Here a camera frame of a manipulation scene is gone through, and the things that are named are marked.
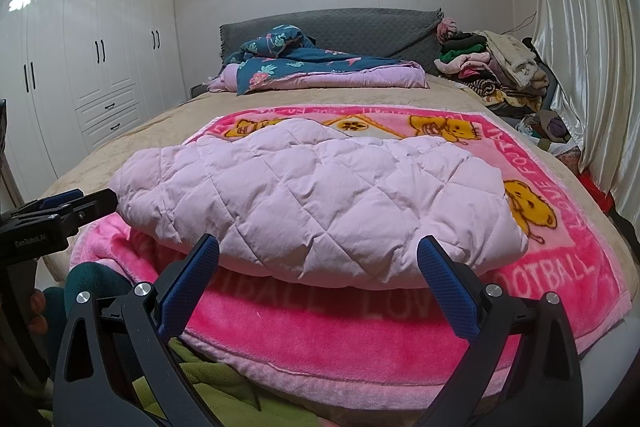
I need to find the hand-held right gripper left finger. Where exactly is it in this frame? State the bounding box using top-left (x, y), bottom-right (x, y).
top-left (52, 233), bottom-right (221, 427)

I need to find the pile of folded clothes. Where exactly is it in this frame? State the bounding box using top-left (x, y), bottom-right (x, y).
top-left (432, 17), bottom-right (576, 154)

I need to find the bed with beige sheet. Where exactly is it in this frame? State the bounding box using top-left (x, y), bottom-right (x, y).
top-left (37, 72), bottom-right (640, 427)

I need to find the person's left forearm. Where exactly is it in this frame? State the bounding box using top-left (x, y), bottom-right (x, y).
top-left (42, 261), bottom-right (135, 360)

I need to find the red cloth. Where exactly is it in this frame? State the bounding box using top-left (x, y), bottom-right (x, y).
top-left (580, 171), bottom-right (615, 214)

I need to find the blue floral quilt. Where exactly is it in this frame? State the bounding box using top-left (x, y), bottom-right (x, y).
top-left (207, 24), bottom-right (429, 96)

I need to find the grey headboard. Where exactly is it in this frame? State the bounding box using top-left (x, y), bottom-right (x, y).
top-left (219, 8), bottom-right (446, 78)

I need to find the person's yellow-green clothing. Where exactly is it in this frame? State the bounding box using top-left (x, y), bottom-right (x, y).
top-left (117, 339), bottom-right (323, 427)

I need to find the white satin curtain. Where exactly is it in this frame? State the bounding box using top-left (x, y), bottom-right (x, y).
top-left (520, 0), bottom-right (640, 228)

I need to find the white wardrobe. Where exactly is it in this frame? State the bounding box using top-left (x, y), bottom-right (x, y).
top-left (0, 0), bottom-right (177, 208)

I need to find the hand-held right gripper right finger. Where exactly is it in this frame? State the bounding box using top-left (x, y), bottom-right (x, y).
top-left (415, 234), bottom-right (585, 427)

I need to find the person's left hand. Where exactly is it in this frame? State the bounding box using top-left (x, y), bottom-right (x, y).
top-left (29, 288), bottom-right (47, 324)

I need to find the pink quilted jacket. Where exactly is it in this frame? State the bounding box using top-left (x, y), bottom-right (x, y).
top-left (107, 117), bottom-right (531, 291)

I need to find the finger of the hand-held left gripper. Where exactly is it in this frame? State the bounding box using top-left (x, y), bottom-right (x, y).
top-left (15, 188), bottom-right (85, 217)
top-left (59, 188), bottom-right (119, 229)

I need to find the pink printed blanket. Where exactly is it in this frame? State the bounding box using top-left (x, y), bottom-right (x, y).
top-left (67, 104), bottom-right (632, 396)

